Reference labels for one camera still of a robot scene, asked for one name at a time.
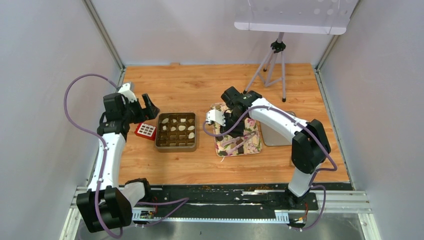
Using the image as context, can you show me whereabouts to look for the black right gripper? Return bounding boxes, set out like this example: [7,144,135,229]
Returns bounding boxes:
[219,111,246,138]

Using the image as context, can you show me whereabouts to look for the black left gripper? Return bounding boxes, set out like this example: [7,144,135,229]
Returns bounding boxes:
[121,93,160,124]

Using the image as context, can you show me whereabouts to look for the pink silicone tongs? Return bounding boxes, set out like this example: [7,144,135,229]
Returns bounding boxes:
[221,130,262,156]

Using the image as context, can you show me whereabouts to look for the floral patterned tray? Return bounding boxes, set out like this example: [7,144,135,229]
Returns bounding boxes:
[214,118,263,157]

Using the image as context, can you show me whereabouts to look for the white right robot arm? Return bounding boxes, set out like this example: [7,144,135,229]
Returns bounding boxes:
[221,86,331,209]

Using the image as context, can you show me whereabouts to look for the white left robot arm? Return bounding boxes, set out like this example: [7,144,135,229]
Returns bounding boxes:
[76,92,160,234]

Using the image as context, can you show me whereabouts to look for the gold chocolate tin box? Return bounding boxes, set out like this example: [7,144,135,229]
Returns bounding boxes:
[154,112,197,153]

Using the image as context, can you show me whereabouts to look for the red white grid object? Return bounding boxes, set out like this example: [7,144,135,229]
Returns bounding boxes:
[134,122,157,141]

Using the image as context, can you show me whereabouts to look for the grey metal tin lid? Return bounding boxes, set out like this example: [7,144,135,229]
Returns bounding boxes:
[260,110,296,147]

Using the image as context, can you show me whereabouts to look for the white tripod stand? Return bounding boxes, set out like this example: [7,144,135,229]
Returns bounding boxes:
[242,32,287,103]

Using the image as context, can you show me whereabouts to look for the white overhead light panel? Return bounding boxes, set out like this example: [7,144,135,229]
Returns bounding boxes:
[234,0,358,35]

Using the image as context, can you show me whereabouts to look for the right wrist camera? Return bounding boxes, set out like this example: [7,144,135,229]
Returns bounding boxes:
[205,109,226,127]

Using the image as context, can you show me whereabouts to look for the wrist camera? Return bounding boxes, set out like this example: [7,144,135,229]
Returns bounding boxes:
[205,109,226,127]
[117,82,138,103]

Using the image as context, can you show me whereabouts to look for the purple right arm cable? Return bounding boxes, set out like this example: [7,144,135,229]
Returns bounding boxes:
[202,105,339,232]

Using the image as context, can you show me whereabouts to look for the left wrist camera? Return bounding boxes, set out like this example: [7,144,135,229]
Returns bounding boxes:
[117,82,138,103]

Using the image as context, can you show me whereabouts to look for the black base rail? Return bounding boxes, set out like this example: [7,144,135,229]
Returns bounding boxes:
[71,182,372,226]

